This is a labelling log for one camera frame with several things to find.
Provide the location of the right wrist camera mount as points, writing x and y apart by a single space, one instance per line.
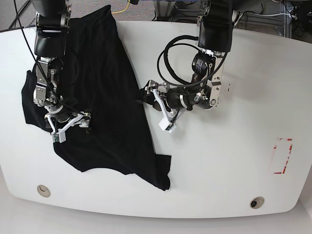
59 129

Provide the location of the black t-shirt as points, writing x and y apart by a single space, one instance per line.
97 77

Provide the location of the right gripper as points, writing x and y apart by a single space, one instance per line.
64 114

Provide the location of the right table grommet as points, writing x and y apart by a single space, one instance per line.
257 202

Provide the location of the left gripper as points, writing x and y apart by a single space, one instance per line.
175 98

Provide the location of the left table grommet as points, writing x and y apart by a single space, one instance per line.
43 191

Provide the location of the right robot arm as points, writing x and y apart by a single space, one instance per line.
52 26

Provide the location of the red tape rectangle marking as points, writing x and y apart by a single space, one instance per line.
281 155

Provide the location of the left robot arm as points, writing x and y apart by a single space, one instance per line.
215 23

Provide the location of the table grommet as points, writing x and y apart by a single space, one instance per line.
43 191
257 202

